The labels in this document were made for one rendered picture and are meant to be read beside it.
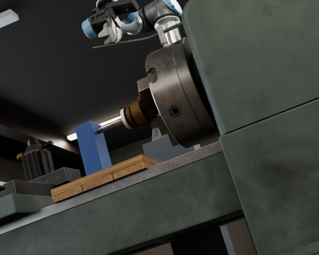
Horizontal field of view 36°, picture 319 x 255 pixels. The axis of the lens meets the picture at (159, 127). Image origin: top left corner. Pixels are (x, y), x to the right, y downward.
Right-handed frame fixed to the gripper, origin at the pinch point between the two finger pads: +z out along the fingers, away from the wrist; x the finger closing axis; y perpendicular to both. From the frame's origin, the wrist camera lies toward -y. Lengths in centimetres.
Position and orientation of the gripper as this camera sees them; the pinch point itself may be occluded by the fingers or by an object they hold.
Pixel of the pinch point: (115, 39)
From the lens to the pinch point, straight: 159.7
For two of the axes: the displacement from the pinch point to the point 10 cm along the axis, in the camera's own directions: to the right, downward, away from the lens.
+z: 1.2, 7.5, -6.5
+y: -8.9, 3.8, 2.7
